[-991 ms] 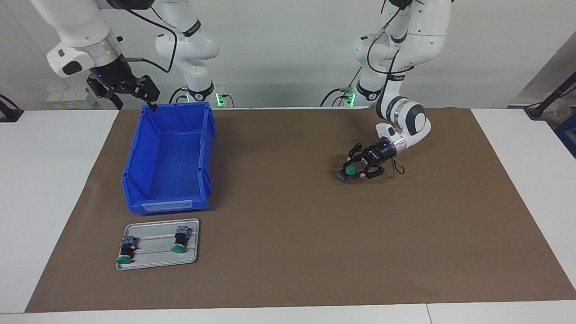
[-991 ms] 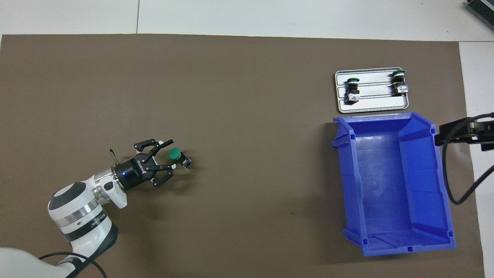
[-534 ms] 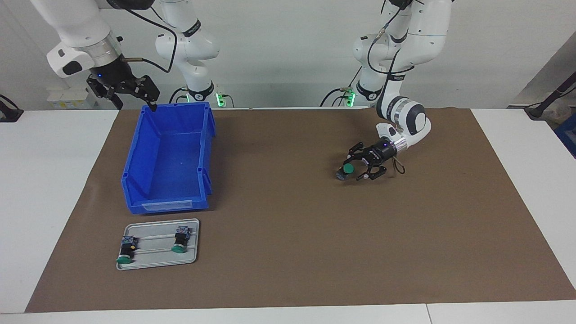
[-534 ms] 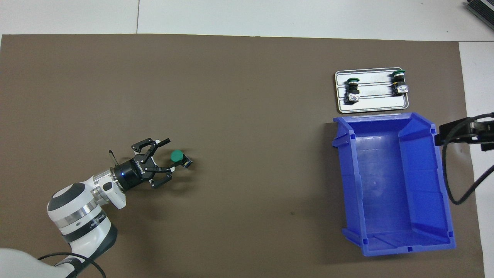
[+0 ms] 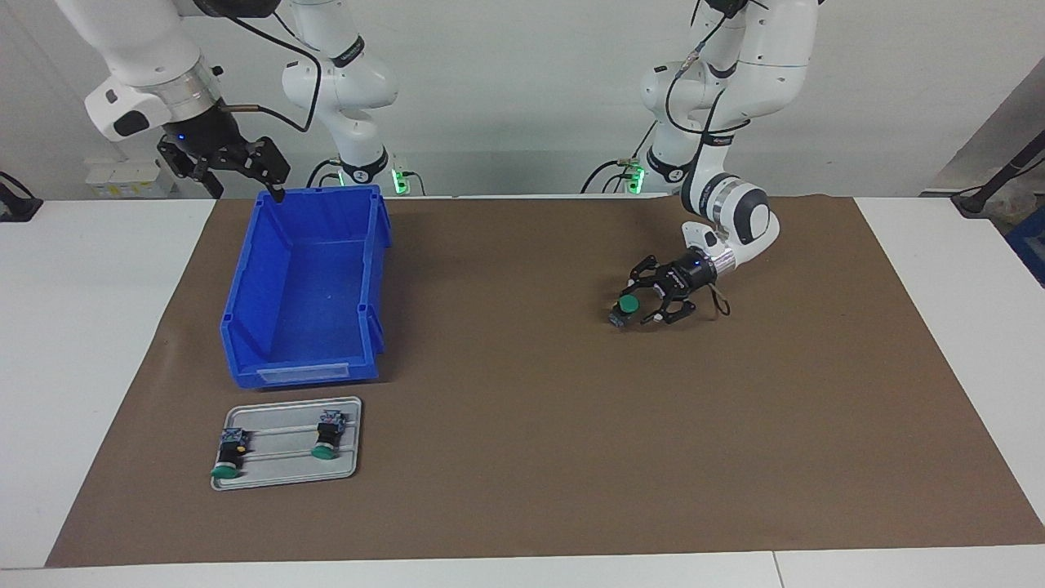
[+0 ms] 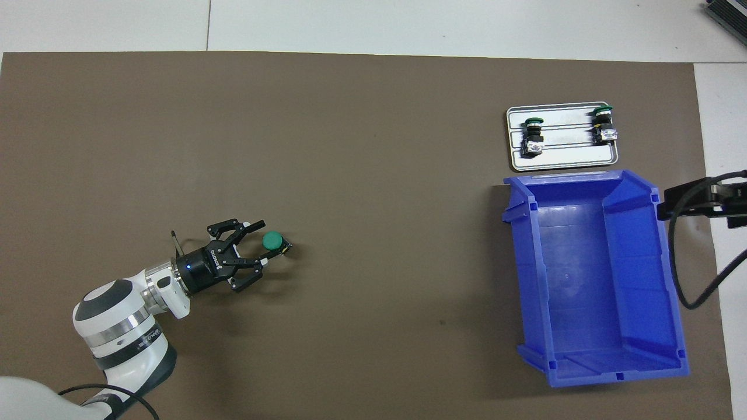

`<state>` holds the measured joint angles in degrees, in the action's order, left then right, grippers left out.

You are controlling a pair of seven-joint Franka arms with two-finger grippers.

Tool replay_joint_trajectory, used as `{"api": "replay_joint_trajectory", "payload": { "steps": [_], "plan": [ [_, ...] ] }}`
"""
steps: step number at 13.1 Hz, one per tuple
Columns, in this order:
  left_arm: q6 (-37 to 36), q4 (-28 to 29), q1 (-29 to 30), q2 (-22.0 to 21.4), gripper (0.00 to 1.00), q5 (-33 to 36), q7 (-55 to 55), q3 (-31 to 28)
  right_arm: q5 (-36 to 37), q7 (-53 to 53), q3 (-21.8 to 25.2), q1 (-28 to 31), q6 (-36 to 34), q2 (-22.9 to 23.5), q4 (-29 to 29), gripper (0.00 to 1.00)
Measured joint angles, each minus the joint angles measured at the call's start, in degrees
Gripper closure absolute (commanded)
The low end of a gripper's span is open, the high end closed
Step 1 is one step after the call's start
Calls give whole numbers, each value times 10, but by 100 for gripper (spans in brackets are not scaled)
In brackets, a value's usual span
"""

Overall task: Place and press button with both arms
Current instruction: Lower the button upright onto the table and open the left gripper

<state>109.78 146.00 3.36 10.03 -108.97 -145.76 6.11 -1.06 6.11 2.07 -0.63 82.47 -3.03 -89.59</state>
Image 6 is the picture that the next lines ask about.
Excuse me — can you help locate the green button with yellow dot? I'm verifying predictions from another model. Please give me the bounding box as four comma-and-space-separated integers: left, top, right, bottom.
591, 105, 618, 145

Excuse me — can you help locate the grey ribbed device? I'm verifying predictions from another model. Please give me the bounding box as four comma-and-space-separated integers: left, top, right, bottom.
703, 0, 747, 44

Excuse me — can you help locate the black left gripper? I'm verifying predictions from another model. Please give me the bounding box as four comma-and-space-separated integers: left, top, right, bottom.
177, 219, 282, 295

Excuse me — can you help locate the green push button switch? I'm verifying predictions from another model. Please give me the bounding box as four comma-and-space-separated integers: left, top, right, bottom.
521, 117, 545, 157
261, 231, 294, 256

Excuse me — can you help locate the blue plastic storage bin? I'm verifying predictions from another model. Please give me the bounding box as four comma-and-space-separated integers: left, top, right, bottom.
502, 169, 691, 389

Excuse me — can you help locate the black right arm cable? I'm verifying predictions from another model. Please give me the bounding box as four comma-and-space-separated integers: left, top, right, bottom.
668, 170, 747, 310

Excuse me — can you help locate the brown table mat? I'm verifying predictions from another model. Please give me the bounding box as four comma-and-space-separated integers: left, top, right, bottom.
0, 51, 735, 420

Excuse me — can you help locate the grey metal tray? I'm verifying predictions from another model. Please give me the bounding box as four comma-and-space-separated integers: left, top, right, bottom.
505, 102, 619, 173

